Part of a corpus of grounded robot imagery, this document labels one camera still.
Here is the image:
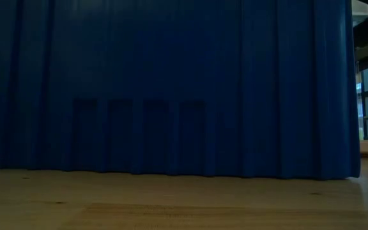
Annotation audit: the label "blue plastic bin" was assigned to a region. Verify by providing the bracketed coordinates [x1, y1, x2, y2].
[0, 0, 362, 180]

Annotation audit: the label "white ceiling fixture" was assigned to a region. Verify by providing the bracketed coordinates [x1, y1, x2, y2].
[351, 0, 368, 27]

